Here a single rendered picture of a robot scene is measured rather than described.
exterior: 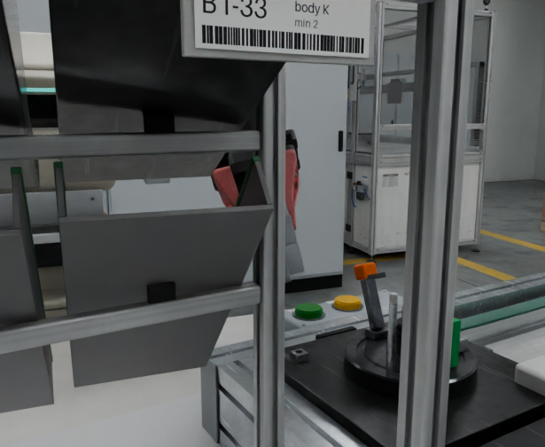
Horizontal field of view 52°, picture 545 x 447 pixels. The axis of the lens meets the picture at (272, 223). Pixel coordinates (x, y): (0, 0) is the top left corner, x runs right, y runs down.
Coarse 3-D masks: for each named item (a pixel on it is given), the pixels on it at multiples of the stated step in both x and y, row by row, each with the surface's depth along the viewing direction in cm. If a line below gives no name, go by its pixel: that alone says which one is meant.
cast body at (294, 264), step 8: (288, 216) 56; (288, 224) 56; (288, 232) 56; (288, 240) 56; (296, 240) 57; (288, 248) 56; (296, 248) 56; (288, 256) 56; (296, 256) 56; (288, 264) 56; (296, 264) 56; (288, 272) 54; (296, 272) 57; (288, 280) 55
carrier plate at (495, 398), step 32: (288, 352) 65; (320, 352) 65; (480, 352) 65; (288, 384) 60; (320, 384) 58; (352, 384) 58; (480, 384) 58; (512, 384) 58; (352, 416) 52; (384, 416) 52; (448, 416) 52; (480, 416) 52; (512, 416) 52; (544, 416) 54
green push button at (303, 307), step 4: (300, 304) 81; (304, 304) 81; (308, 304) 81; (312, 304) 81; (316, 304) 81; (296, 308) 80; (300, 308) 80; (304, 308) 80; (308, 308) 80; (312, 308) 80; (316, 308) 80; (320, 308) 80; (296, 312) 79; (300, 312) 78; (304, 312) 78; (308, 312) 78; (312, 312) 78; (316, 312) 78; (320, 312) 79; (300, 316) 79; (304, 316) 78; (308, 316) 78; (312, 316) 78; (316, 316) 78; (320, 316) 79
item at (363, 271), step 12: (360, 264) 65; (372, 264) 65; (360, 276) 65; (372, 276) 64; (384, 276) 64; (372, 288) 65; (372, 300) 65; (372, 312) 64; (372, 324) 64; (384, 324) 65
